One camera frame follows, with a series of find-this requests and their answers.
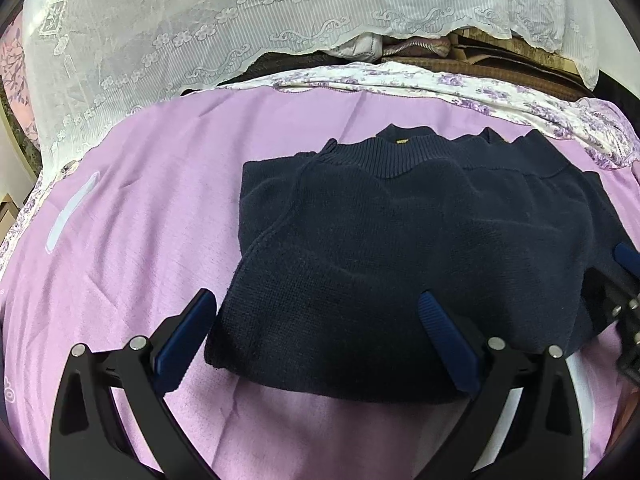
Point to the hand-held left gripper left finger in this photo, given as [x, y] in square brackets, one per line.
[182, 345]

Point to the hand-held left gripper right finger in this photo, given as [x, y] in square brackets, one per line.
[447, 345]

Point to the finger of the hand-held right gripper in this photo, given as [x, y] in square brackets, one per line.
[630, 257]

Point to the navy knit sweater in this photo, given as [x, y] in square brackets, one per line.
[350, 240]

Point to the purple bed sheet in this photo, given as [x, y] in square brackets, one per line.
[150, 185]

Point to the beige box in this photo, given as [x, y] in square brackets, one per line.
[10, 220]

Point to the pile of folded fabrics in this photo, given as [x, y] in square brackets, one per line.
[500, 55]

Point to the white purple floral sheet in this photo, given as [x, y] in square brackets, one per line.
[450, 82]

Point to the pink striped cloth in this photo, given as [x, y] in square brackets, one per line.
[415, 47]

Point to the white plastic bag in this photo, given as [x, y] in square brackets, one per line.
[360, 47]

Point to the pink floral cloth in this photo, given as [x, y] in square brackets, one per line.
[15, 70]

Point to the white lace cloth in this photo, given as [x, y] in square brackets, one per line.
[200, 20]

